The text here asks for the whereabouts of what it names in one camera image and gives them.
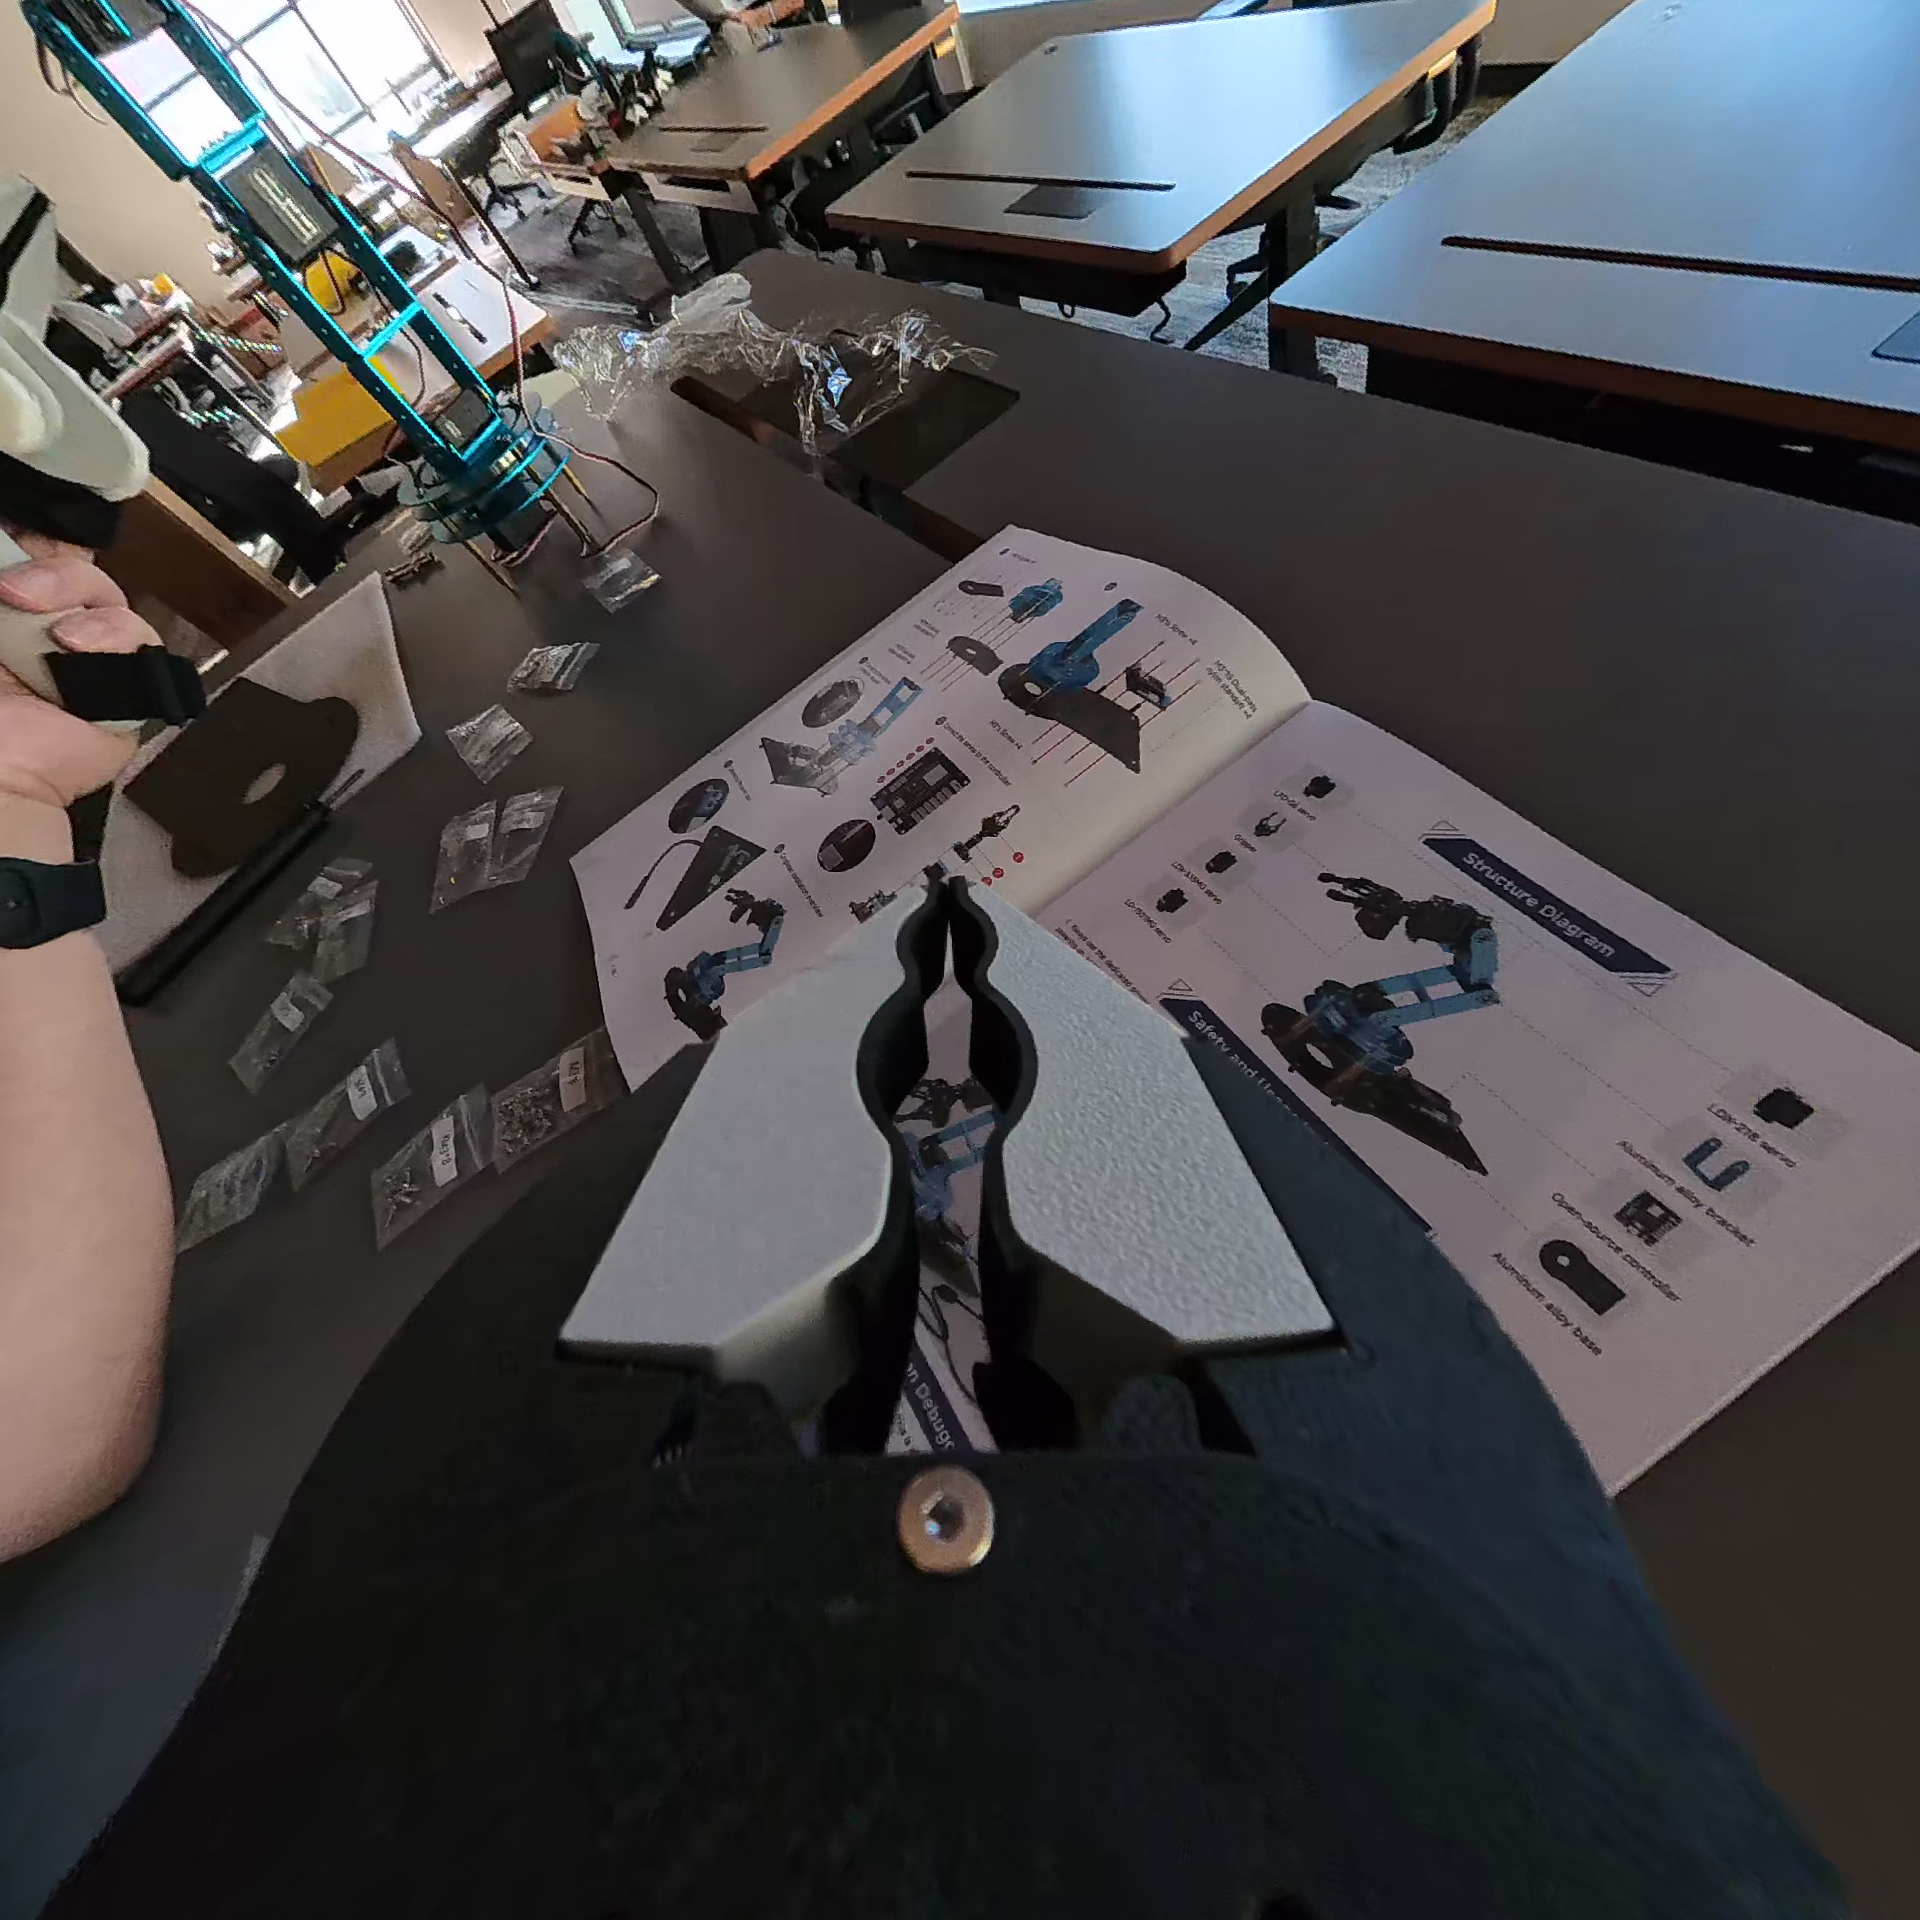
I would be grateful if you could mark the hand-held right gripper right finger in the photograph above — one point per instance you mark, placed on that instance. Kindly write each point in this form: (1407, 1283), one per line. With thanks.
(1169, 1200)

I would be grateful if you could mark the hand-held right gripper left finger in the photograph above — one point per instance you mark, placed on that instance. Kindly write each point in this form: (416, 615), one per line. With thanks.
(734, 1200)

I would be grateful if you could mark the instruction manual booklet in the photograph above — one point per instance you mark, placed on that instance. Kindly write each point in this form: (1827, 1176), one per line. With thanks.
(1350, 901)

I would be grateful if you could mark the black metal base plate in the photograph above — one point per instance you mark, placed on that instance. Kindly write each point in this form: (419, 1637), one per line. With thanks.
(195, 780)

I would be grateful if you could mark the blue toy robot arm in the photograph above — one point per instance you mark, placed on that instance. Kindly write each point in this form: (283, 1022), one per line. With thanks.
(480, 511)

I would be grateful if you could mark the clear plastic bag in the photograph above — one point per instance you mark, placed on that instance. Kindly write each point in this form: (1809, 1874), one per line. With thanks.
(840, 368)

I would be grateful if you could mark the person's left forearm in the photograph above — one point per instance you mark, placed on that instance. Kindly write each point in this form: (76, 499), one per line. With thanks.
(74, 1200)

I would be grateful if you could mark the dark desk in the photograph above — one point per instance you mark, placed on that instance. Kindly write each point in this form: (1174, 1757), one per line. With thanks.
(1350, 495)

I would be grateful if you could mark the person's left hand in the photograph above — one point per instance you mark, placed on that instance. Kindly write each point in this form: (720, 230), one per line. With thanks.
(44, 749)

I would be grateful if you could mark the yellow box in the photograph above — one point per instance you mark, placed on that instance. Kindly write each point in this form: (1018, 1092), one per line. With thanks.
(338, 412)

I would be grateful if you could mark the silver cross wrench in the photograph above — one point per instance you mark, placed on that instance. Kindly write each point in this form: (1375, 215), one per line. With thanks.
(412, 570)

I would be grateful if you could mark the multi-pane window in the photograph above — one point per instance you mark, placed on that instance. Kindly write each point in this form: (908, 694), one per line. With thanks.
(299, 60)

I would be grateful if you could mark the scattered group of screw bags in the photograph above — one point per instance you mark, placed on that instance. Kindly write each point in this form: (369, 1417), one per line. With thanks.
(488, 833)

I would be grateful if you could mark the black wrist band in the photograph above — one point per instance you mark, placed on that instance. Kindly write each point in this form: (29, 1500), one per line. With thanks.
(44, 901)

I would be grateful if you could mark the black cylindrical tool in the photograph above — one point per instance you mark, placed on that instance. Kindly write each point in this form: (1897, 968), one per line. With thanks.
(225, 901)

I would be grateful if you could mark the black computer monitor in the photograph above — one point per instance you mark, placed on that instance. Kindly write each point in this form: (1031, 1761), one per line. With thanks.
(524, 45)

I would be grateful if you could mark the grey wood-edged table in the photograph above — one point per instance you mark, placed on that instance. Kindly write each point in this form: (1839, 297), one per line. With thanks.
(1140, 107)
(778, 107)

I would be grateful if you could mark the pale grey table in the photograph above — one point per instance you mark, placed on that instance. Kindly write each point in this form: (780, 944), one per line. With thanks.
(1650, 136)

